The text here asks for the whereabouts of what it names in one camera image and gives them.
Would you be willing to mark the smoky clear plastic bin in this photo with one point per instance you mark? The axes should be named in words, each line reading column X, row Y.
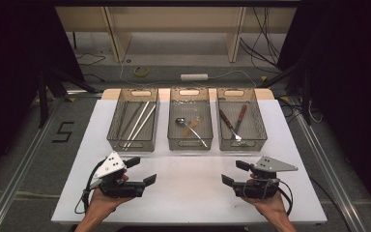
column 114, row 129
column 203, row 129
column 254, row 125

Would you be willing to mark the person's left hand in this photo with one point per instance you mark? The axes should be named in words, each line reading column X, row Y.
column 99, row 208

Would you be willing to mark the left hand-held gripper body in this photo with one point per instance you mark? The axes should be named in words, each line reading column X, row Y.
column 111, row 166

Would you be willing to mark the person's right hand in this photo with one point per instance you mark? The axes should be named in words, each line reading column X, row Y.
column 272, row 208

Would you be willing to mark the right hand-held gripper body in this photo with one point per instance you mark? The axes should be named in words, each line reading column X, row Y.
column 261, row 190

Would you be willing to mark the white chopstick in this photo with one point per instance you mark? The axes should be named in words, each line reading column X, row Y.
column 143, row 123
column 138, row 121

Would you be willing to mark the black metal stand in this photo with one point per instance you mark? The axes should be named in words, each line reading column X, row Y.
column 42, row 103
column 306, row 103

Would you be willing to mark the white power strip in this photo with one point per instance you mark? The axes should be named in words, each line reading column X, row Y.
column 194, row 77

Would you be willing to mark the black curtain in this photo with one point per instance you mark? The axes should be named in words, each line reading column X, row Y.
column 351, row 80
column 13, row 64

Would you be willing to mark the light wooden desk frame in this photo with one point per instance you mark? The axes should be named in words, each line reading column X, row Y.
column 174, row 19

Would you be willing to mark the yellow tape roll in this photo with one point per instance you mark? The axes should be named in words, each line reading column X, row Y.
column 136, row 73

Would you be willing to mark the aluminium floor rail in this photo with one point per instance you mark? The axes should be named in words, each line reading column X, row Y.
column 327, row 170
column 19, row 174

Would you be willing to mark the metal spoon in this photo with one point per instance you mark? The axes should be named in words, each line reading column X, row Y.
column 180, row 121

